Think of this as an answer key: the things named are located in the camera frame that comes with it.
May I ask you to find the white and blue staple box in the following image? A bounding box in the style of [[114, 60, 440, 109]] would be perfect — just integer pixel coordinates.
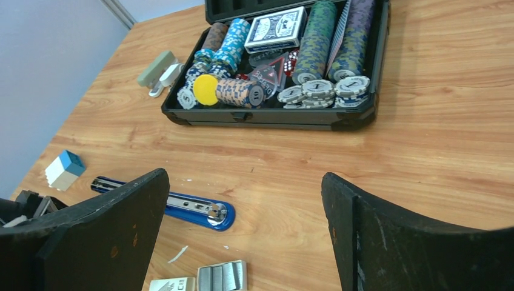
[[44, 150, 86, 191]]

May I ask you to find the black poker chip case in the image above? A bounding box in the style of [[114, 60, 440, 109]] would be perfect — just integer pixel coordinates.
[[161, 1, 390, 131]]

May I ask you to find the blue stapler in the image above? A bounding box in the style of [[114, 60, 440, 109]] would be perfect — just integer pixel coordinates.
[[90, 176, 237, 233]]

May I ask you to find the grey-green stapler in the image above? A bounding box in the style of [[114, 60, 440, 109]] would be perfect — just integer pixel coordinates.
[[137, 50, 176, 89]]

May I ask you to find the small white stapler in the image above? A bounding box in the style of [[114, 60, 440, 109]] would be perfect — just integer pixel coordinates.
[[149, 63, 185, 98]]

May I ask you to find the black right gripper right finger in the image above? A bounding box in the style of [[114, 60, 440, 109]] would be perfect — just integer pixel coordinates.
[[321, 173, 513, 290]]

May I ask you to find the blue playing card deck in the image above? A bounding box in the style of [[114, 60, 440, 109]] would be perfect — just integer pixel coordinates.
[[244, 6, 307, 54]]

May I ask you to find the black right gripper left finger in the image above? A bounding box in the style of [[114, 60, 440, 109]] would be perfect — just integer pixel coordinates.
[[1, 168, 170, 290]]

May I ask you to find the yellow poker chip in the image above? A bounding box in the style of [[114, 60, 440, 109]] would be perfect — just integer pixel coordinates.
[[193, 74, 219, 105]]

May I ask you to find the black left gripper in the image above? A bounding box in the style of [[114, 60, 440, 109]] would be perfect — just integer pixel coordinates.
[[1, 190, 68, 227]]

